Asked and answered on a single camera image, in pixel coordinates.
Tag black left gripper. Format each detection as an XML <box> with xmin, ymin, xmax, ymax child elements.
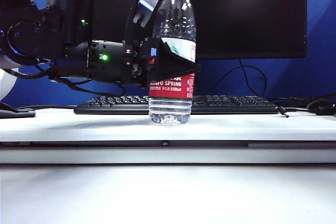
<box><xmin>123</xmin><ymin>37</ymin><xmax>202</xmax><ymax>89</ymax></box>

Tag clear plastic water bottle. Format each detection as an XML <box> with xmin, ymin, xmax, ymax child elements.
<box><xmin>148</xmin><ymin>0</ymin><xmax>197</xmax><ymax>125</ymax></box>

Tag black monitor stand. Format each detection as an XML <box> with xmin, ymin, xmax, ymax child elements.
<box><xmin>194</xmin><ymin>73</ymin><xmax>201</xmax><ymax>97</ymax></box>

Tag black computer keyboard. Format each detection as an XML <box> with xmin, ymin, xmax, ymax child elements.
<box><xmin>73</xmin><ymin>95</ymin><xmax>279</xmax><ymax>116</ymax></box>

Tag black computer monitor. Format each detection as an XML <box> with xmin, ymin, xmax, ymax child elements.
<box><xmin>65</xmin><ymin>0</ymin><xmax>308</xmax><ymax>60</ymax></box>

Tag blue office partition panel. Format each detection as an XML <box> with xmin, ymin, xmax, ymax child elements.
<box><xmin>0</xmin><ymin>0</ymin><xmax>336</xmax><ymax>109</ymax></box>

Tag black Logitech computer mouse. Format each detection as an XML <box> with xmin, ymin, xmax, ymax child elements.
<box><xmin>313</xmin><ymin>105</ymin><xmax>336</xmax><ymax>117</ymax></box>

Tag white rounded plastic stand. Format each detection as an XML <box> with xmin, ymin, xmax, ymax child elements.
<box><xmin>0</xmin><ymin>69</ymin><xmax>17</xmax><ymax>102</ymax></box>

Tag thin black monitor cable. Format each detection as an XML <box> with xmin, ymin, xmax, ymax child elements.
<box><xmin>209</xmin><ymin>60</ymin><xmax>268</xmax><ymax>98</ymax></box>

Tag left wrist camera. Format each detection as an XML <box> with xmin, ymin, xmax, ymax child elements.
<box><xmin>125</xmin><ymin>0</ymin><xmax>160</xmax><ymax>49</ymax></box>

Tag black barrel plug cable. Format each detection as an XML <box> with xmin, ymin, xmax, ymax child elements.
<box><xmin>275</xmin><ymin>105</ymin><xmax>310</xmax><ymax>119</ymax></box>

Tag thick black power cable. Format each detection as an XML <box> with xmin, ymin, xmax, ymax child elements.
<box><xmin>269</xmin><ymin>97</ymin><xmax>312</xmax><ymax>104</ymax></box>
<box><xmin>306</xmin><ymin>93</ymin><xmax>336</xmax><ymax>112</ymax></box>

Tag black keyboard cable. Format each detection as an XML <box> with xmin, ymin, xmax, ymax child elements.
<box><xmin>15</xmin><ymin>105</ymin><xmax>77</xmax><ymax>112</ymax></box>

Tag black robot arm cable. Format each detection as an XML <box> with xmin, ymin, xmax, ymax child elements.
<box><xmin>0</xmin><ymin>61</ymin><xmax>129</xmax><ymax>96</ymax></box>

